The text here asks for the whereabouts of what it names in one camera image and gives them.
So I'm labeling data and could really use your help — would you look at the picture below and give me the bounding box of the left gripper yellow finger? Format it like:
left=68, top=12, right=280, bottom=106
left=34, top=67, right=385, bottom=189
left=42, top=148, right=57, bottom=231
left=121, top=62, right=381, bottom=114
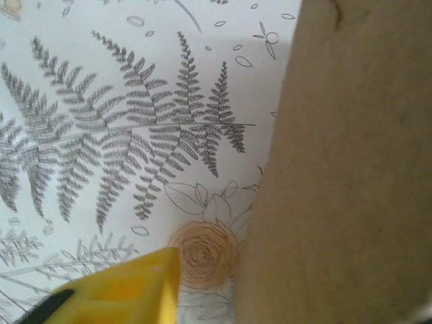
left=18, top=248, right=184, bottom=324

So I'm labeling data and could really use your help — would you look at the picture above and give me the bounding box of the brown cardboard paper box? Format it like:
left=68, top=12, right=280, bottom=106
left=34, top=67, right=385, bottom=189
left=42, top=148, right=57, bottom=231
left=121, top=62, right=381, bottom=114
left=232, top=0, right=432, bottom=324

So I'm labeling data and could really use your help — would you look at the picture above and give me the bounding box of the floral patterned table cover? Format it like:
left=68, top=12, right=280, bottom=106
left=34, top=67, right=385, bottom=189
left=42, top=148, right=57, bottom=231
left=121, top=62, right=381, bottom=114
left=0, top=0, right=303, bottom=324

